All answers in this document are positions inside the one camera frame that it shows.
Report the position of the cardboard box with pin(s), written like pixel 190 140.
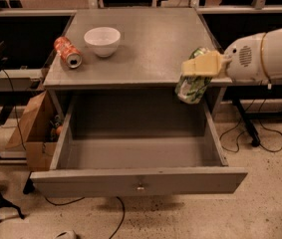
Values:
pixel 34 133

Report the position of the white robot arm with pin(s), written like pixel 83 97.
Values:
pixel 271 55

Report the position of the orange soda can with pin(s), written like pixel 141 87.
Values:
pixel 68 53

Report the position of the white bowl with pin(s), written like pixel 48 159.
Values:
pixel 103 41

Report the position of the green soda can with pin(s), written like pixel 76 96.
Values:
pixel 190 90

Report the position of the grey open top drawer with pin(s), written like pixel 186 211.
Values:
pixel 137 146

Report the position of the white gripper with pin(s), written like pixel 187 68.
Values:
pixel 243 61

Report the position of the grey cabinet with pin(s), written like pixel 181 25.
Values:
pixel 154 43

